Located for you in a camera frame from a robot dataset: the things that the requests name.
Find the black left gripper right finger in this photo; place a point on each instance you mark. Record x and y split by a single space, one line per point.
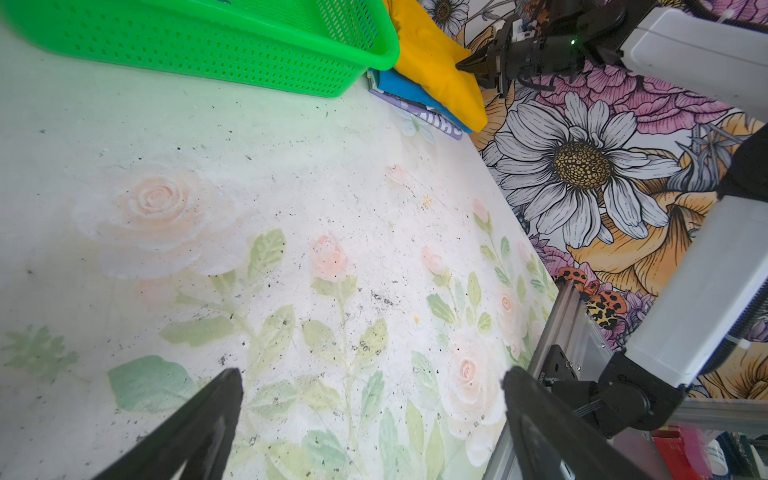
551 442

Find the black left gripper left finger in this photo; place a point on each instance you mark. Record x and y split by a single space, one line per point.
193 443

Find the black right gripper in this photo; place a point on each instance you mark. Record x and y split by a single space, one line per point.
576 33

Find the yellow t shirt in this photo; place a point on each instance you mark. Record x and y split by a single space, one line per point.
428 57

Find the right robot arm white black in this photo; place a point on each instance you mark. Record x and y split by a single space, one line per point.
586 169

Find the folded blue t shirt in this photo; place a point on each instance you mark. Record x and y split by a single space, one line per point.
411 99

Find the green plastic basket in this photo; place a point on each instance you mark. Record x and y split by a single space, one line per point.
317 48

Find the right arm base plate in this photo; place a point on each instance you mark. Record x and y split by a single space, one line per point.
556 367

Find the aluminium front rail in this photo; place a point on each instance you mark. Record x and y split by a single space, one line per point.
645 387

